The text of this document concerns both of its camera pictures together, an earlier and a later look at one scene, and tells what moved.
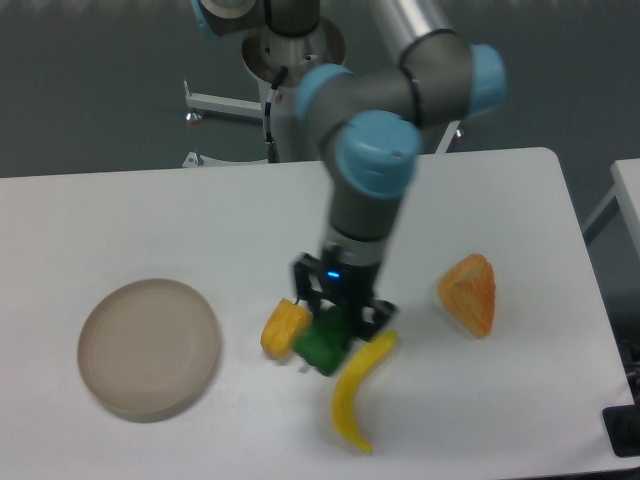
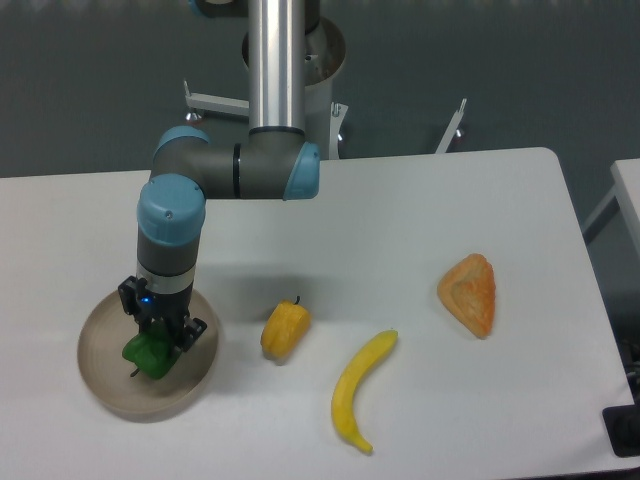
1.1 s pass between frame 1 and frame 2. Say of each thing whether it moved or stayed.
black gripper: moved
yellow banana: stayed
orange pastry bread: stayed
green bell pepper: moved
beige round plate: stayed
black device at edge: stayed
